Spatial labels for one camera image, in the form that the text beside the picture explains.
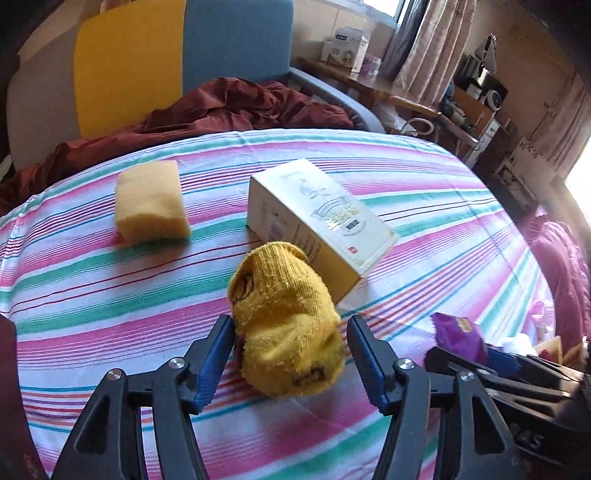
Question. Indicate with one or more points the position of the cluttered shelf unit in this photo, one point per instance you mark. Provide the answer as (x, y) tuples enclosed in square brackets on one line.
[(480, 97)]

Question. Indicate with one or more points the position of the white cardboard box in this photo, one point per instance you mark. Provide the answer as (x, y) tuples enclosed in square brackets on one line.
[(318, 217)]

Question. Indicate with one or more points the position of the striped tablecloth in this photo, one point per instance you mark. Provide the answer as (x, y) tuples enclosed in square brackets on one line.
[(115, 286)]

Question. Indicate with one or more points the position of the pink patterned curtain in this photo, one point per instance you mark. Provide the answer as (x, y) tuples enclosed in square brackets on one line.
[(429, 50)]

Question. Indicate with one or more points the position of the purple packet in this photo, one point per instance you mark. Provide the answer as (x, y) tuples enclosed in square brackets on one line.
[(455, 334)]

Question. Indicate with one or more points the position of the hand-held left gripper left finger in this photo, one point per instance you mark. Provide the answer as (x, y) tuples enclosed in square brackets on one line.
[(210, 369)]

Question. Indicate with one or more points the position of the grey yellow blue chair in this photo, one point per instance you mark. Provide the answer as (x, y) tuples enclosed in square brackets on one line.
[(129, 60)]

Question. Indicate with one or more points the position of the wooden side table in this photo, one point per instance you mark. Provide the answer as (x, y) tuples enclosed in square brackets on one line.
[(369, 87)]

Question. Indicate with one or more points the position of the purple plastic container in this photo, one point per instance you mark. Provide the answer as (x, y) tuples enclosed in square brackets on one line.
[(371, 67)]

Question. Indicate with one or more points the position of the dark red cloth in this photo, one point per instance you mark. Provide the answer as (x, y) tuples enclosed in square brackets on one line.
[(207, 108)]

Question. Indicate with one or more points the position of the white appliance carton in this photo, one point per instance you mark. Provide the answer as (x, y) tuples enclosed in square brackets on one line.
[(344, 50)]

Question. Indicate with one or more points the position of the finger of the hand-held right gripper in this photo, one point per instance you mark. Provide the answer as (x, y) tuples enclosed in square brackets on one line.
[(445, 359), (502, 363)]

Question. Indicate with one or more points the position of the yellow sock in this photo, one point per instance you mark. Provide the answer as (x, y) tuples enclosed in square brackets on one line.
[(286, 323)]

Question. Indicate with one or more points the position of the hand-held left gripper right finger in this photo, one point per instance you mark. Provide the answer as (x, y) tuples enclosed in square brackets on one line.
[(369, 367)]

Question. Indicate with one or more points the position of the window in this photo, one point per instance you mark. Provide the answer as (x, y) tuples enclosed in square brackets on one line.
[(383, 7)]

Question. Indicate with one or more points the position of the pink quilt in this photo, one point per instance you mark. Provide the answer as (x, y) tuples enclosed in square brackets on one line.
[(561, 272)]

